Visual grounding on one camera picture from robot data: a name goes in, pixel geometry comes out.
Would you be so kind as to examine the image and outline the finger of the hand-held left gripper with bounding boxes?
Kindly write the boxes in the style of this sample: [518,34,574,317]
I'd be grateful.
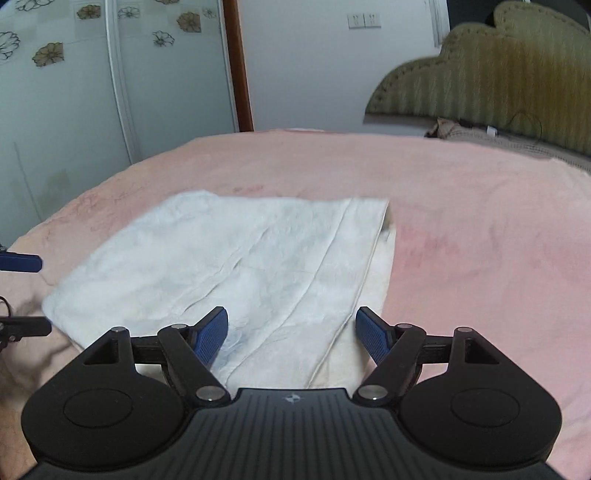
[0,316,53,343]
[0,251,44,274]

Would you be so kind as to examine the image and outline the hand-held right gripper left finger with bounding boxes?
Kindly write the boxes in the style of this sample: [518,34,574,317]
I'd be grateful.
[83,306,232,408]

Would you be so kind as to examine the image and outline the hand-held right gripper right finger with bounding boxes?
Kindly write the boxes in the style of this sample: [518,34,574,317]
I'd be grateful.
[353,306,500,408]

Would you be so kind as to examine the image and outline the white pants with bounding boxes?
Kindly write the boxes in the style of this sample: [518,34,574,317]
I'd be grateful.
[41,189,399,389]

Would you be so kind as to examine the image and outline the pink blanket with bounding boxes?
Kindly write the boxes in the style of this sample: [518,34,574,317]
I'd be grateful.
[0,128,591,480]

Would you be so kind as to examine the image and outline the floral glass wardrobe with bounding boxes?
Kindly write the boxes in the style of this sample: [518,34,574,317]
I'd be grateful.
[0,0,242,247]

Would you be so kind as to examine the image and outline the brown grey pillow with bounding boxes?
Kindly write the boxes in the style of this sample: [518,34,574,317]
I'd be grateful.
[424,117,591,172]

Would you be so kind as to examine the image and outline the green padded headboard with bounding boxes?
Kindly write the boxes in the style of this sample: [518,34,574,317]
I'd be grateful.
[364,0,591,157]

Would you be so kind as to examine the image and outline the black cable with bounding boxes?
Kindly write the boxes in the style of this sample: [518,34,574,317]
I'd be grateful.
[457,111,544,140]

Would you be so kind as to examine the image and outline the brown wooden door frame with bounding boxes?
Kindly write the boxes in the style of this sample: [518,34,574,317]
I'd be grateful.
[222,0,256,134]

